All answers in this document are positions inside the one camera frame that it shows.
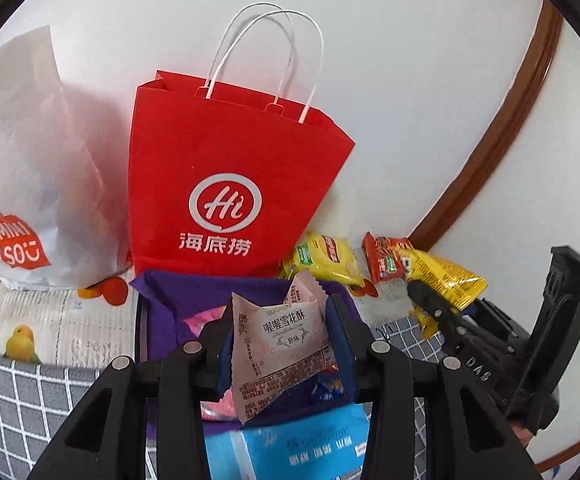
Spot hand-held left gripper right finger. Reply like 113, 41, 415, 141
326, 294, 543, 480

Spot purple fabric storage box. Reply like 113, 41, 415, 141
130, 269, 371, 431

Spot brown wooden trim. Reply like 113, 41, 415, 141
409, 0, 565, 251

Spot blue cardboard box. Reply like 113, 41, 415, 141
204, 402, 373, 480

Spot red paper bag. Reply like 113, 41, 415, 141
128, 2, 355, 278

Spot orange red snack packet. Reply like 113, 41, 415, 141
361, 232, 415, 286

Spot person's right hand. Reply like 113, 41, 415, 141
507, 417, 538, 448

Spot yellow dark snack packet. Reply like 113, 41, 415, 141
406, 247, 489, 340

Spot pale pink snack packet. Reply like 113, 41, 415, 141
231, 272, 341, 423

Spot grey checked blanket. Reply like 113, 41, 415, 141
0, 320, 451, 480

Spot white plastic shopping bag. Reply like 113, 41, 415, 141
0, 25, 135, 291

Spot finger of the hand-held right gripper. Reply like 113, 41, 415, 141
470, 297, 521, 342
407, 280, 473, 350

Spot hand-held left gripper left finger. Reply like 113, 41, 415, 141
26, 317, 235, 480

